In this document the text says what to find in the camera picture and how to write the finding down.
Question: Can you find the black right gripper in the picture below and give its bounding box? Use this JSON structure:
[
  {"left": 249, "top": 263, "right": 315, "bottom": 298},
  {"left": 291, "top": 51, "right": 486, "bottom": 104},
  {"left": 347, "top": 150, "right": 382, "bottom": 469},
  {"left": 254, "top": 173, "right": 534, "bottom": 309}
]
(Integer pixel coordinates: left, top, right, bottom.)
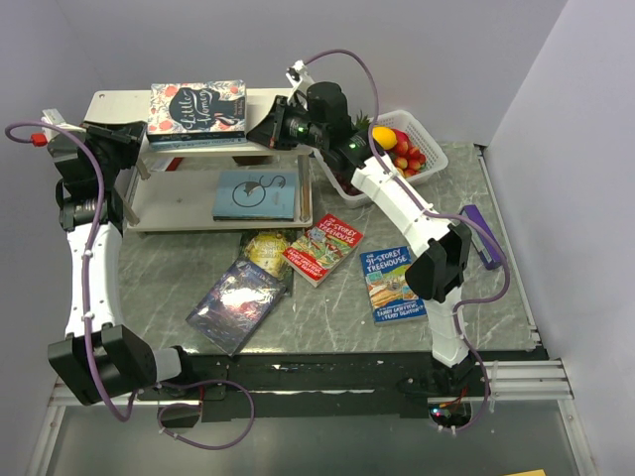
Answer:
[{"left": 244, "top": 98, "right": 325, "bottom": 153}]

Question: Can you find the light blue 143-Storey Treehouse book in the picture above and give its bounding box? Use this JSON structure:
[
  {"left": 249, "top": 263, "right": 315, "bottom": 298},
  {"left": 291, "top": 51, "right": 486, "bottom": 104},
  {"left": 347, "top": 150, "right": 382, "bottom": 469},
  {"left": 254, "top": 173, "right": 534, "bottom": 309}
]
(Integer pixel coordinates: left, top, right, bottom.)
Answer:
[{"left": 149, "top": 138, "right": 247, "bottom": 151}]

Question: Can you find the Little Women book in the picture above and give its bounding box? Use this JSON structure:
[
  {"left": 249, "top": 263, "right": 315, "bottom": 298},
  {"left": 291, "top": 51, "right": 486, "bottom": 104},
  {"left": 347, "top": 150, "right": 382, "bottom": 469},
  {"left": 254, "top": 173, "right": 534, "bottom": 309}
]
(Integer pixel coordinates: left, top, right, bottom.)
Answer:
[{"left": 147, "top": 79, "right": 247, "bottom": 144}]

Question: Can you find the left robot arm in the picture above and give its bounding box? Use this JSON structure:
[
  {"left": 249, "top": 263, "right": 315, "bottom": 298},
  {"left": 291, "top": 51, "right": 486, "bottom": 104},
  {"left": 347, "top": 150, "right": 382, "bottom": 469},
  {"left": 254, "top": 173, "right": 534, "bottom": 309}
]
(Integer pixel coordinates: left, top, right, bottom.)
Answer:
[{"left": 47, "top": 121, "right": 196, "bottom": 406}]

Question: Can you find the white two-tier shelf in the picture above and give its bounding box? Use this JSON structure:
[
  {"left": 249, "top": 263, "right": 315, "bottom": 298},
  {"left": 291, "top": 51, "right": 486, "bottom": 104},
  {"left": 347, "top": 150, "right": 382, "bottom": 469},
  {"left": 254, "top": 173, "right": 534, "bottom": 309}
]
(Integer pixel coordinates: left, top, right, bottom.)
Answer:
[{"left": 81, "top": 88, "right": 316, "bottom": 234}]

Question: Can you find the light blue book with swan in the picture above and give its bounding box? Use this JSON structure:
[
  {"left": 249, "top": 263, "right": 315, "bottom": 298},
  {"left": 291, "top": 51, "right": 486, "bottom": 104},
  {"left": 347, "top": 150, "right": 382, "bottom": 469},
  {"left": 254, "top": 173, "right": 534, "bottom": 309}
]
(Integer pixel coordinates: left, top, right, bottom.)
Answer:
[{"left": 211, "top": 171, "right": 298, "bottom": 221}]

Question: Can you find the dark grapes bunch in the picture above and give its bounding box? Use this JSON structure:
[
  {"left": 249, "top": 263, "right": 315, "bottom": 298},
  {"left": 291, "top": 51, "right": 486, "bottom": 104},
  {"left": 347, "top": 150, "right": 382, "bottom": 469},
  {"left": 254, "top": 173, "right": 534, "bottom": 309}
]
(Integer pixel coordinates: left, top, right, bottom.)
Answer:
[{"left": 333, "top": 173, "right": 361, "bottom": 196}]

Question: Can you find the toy pineapple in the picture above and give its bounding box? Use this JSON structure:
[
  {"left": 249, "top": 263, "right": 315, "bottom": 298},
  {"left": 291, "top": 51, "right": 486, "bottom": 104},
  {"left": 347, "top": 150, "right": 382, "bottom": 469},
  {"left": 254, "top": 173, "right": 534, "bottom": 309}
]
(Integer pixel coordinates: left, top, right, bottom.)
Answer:
[{"left": 352, "top": 111, "right": 371, "bottom": 131}]

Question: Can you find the Alice in Wonderland book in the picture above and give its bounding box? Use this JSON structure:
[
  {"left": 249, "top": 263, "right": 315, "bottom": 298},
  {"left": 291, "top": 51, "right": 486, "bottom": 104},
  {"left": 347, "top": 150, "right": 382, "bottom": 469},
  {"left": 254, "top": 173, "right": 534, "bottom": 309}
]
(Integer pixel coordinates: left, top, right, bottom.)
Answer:
[{"left": 238, "top": 229, "right": 297, "bottom": 297}]

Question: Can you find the yellow lemon top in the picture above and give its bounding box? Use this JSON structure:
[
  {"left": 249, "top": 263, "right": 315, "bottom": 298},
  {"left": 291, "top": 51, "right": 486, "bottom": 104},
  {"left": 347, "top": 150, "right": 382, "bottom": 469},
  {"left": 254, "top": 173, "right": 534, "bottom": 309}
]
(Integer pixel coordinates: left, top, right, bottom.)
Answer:
[{"left": 372, "top": 126, "right": 398, "bottom": 151}]

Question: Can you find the red 13-Storey Treehouse book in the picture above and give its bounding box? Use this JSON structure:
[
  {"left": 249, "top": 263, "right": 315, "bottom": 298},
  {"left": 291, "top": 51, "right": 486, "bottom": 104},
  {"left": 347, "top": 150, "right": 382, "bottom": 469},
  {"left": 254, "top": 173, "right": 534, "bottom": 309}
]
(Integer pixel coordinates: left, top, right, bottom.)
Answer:
[{"left": 282, "top": 214, "right": 364, "bottom": 288}]

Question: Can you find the red strawberries pile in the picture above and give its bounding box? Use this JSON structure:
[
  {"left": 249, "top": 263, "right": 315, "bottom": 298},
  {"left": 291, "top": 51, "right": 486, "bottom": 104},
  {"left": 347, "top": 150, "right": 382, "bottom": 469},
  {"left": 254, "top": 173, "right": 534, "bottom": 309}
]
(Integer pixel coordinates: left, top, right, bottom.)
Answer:
[{"left": 388, "top": 129, "right": 427, "bottom": 179}]

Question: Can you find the white plastic basket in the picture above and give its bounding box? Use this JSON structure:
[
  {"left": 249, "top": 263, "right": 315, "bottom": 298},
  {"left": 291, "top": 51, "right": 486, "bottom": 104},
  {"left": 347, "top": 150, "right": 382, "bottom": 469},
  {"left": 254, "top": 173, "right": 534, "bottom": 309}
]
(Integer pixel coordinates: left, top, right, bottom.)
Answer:
[{"left": 314, "top": 110, "right": 448, "bottom": 208}]

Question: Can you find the Robinson Crusoe book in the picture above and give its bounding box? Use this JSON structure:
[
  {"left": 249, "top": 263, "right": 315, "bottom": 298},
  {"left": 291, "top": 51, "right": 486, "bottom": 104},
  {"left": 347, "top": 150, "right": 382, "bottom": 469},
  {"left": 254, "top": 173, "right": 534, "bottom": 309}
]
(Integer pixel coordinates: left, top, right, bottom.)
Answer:
[{"left": 186, "top": 259, "right": 286, "bottom": 356}]

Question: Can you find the blue 91-Storey Treehouse book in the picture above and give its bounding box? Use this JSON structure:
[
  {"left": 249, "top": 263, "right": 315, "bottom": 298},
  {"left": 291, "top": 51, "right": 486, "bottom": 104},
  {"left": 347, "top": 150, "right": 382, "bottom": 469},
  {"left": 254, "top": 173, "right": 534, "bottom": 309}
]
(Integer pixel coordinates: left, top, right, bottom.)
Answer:
[{"left": 360, "top": 246, "right": 427, "bottom": 325}]

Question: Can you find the purple box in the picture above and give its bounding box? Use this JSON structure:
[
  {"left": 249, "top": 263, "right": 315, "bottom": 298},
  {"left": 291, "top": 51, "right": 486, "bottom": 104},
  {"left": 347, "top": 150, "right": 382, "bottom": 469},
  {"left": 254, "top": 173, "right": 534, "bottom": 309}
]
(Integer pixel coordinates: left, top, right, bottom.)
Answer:
[{"left": 460, "top": 204, "right": 502, "bottom": 271}]

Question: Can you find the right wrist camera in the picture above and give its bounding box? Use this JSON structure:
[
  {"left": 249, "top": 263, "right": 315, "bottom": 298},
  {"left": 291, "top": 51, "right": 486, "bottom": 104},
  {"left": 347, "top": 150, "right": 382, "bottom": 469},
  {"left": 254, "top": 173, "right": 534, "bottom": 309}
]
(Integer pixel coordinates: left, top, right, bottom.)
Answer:
[{"left": 286, "top": 60, "right": 315, "bottom": 104}]

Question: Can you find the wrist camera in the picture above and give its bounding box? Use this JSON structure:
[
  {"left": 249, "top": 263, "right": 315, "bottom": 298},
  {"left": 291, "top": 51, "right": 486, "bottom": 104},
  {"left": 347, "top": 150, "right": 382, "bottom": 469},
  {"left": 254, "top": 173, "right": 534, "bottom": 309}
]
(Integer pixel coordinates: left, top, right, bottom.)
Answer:
[
  {"left": 286, "top": 60, "right": 315, "bottom": 104},
  {"left": 40, "top": 108, "right": 85, "bottom": 144}
]

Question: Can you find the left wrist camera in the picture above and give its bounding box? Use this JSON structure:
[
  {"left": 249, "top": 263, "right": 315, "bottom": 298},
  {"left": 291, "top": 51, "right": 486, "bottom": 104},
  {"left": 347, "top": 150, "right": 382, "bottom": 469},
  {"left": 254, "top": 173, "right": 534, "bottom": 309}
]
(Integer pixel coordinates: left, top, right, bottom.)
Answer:
[{"left": 40, "top": 108, "right": 85, "bottom": 144}]

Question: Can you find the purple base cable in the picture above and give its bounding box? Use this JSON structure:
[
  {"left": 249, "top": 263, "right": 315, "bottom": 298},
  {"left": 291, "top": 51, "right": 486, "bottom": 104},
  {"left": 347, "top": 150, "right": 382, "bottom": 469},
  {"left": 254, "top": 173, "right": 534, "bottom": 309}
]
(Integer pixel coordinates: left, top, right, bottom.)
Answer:
[{"left": 157, "top": 381, "right": 257, "bottom": 451}]

